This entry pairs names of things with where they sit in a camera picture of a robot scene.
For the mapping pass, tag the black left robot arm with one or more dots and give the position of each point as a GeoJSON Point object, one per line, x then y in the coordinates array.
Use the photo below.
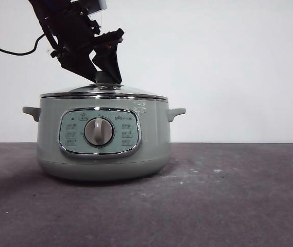
{"type": "Point", "coordinates": [64, 23]}

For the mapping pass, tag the glass lid with green knob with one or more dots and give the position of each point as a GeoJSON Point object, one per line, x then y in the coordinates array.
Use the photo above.
{"type": "Point", "coordinates": [136, 92]}

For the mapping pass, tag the pale green electric pot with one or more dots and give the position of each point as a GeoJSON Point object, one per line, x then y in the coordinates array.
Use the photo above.
{"type": "Point", "coordinates": [151, 139]}

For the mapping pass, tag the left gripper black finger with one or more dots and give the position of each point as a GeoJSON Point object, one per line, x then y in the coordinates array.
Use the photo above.
{"type": "Point", "coordinates": [109, 60]}
{"type": "Point", "coordinates": [76, 63]}

